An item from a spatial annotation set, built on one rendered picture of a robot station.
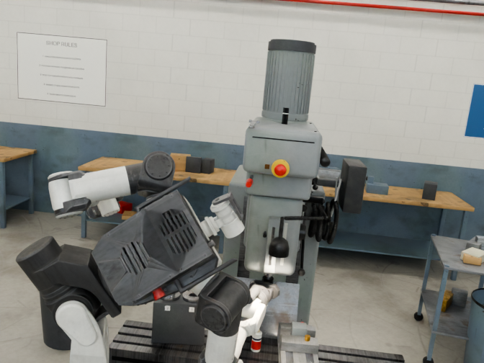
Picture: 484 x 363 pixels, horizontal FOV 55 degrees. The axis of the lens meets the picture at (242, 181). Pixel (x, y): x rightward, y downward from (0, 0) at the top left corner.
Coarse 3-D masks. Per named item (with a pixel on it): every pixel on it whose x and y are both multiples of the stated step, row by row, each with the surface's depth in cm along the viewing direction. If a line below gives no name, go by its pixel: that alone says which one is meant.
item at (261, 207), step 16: (256, 208) 175; (272, 208) 174; (288, 208) 174; (256, 224) 176; (288, 224) 175; (256, 240) 178; (288, 240) 176; (256, 256) 179; (288, 256) 178; (288, 272) 179
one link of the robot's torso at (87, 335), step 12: (72, 300) 129; (60, 312) 127; (72, 312) 128; (84, 312) 129; (60, 324) 128; (72, 324) 128; (84, 324) 129; (96, 324) 131; (72, 336) 129; (84, 336) 130; (96, 336) 131; (108, 336) 146; (72, 348) 131; (84, 348) 132; (96, 348) 133; (108, 348) 146; (72, 360) 133; (84, 360) 134; (96, 360) 134; (108, 360) 147
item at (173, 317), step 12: (156, 300) 194; (168, 300) 194; (180, 300) 195; (192, 300) 194; (156, 312) 193; (168, 312) 193; (180, 312) 193; (192, 312) 194; (156, 324) 194; (168, 324) 194; (180, 324) 195; (192, 324) 195; (156, 336) 196; (168, 336) 196; (180, 336) 196; (192, 336) 196; (204, 336) 197
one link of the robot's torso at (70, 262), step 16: (48, 240) 129; (32, 256) 125; (48, 256) 127; (64, 256) 129; (80, 256) 132; (32, 272) 126; (48, 272) 126; (64, 272) 127; (80, 272) 128; (96, 272) 132; (48, 288) 128; (64, 288) 129; (96, 288) 130; (112, 304) 132; (96, 320) 135
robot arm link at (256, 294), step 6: (252, 288) 171; (258, 288) 172; (252, 294) 166; (258, 294) 171; (252, 300) 165; (258, 300) 170; (264, 300) 173; (246, 306) 167; (252, 306) 166; (246, 312) 166; (252, 312) 166
